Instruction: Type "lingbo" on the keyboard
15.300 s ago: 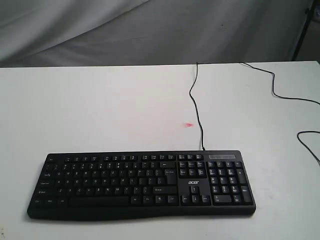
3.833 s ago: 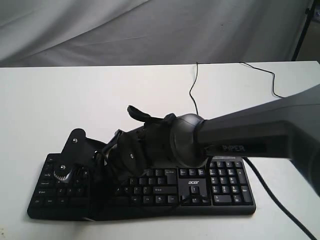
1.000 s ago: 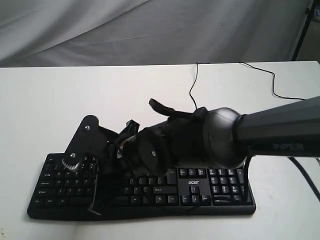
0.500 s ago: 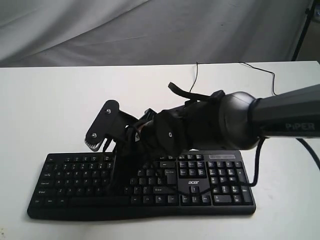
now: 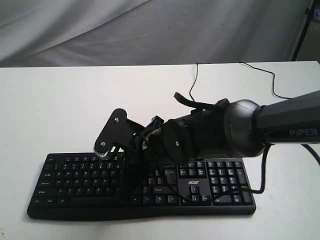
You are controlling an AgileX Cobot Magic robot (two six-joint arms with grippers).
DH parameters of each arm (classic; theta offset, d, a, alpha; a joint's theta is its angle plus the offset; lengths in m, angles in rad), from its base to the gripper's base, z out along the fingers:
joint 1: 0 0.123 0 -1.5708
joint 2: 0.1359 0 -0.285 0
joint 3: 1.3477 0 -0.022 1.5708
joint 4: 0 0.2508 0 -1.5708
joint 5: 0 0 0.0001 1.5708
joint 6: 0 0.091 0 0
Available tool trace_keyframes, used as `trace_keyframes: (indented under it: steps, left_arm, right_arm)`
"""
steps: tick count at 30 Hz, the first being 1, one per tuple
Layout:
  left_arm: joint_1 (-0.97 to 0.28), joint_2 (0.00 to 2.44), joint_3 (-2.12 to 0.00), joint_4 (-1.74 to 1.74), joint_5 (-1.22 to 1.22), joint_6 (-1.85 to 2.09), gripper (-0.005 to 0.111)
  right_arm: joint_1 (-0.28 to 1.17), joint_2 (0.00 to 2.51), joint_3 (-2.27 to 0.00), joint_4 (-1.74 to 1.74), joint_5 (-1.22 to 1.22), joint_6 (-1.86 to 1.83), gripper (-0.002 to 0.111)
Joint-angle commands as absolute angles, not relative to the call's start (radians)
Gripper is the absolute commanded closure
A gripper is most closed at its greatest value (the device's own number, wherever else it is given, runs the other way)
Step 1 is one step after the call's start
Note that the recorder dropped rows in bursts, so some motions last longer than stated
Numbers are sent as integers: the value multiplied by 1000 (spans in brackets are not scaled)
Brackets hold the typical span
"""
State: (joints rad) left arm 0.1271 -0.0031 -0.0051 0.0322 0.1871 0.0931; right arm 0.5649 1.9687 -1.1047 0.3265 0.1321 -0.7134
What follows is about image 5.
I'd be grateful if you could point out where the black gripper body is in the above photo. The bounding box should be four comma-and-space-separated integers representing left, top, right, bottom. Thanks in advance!
119, 116, 166, 176

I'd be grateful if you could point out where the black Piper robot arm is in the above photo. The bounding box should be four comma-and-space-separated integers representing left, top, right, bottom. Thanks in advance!
124, 91, 320, 176

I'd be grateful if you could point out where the black acer keyboard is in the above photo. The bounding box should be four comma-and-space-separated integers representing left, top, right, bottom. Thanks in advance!
27, 152, 256, 221

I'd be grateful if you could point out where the grey backdrop cloth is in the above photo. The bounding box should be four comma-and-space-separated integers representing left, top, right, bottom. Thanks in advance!
0, 0, 311, 67

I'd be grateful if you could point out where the black keyboard cable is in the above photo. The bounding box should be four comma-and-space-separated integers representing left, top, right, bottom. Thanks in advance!
189, 61, 199, 102

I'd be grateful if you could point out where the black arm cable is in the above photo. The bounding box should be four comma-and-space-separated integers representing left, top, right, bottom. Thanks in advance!
179, 143, 320, 204

